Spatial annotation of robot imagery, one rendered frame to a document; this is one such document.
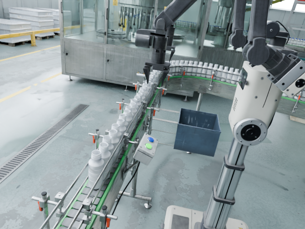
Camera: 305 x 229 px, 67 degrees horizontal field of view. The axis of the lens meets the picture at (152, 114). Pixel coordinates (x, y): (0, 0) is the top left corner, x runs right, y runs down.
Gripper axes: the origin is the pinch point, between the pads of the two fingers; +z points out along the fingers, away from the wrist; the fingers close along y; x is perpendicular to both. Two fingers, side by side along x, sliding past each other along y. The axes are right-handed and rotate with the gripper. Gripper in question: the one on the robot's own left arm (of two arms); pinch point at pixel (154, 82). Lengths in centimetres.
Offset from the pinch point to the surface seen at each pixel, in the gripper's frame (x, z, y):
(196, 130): 56, 47, 27
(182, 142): 55, 60, 19
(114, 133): -9.6, 23.2, -14.0
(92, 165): -28.8, 27.3, -16.2
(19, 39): 597, 120, -537
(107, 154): -20.9, 26.7, -12.9
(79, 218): -43, 39, -15
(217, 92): 175, 55, 52
